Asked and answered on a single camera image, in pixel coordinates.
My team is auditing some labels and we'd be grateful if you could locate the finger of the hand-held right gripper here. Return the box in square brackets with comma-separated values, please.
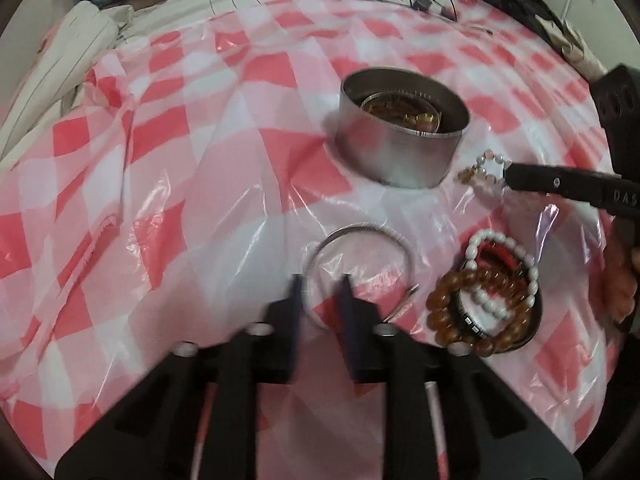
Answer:
[502, 162, 640, 216]

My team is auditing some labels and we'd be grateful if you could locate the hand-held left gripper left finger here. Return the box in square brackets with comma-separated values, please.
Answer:
[54, 274, 305, 480]

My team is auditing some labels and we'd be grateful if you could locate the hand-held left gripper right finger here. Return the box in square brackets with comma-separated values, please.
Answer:
[339, 274, 583, 480]

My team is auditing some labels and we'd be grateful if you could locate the small pearl charm bracelet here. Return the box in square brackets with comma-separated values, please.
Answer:
[457, 149, 510, 186]

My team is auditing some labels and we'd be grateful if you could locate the silver bangle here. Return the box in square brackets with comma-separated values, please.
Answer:
[302, 224, 420, 331]

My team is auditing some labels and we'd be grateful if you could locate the round metal tin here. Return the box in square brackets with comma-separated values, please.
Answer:
[334, 67, 472, 190]

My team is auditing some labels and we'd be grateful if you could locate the person's right hand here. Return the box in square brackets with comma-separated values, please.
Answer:
[602, 242, 640, 325]

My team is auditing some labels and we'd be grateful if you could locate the pink checked plastic tablecloth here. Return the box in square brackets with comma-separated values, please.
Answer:
[0, 0, 621, 480]

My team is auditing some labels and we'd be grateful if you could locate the white striped bedsheet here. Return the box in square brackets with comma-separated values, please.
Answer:
[0, 0, 451, 161]

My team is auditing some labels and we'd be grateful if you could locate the white bead bracelet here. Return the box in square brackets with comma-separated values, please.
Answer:
[464, 229, 541, 318]

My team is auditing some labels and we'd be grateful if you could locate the red cord bracelet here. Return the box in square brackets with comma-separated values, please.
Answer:
[475, 245, 523, 273]

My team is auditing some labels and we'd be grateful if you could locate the amber bead bracelet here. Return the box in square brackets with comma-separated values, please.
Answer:
[426, 267, 543, 358]

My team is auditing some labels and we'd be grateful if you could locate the black band bracelet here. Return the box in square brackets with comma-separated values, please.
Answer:
[447, 290, 488, 341]

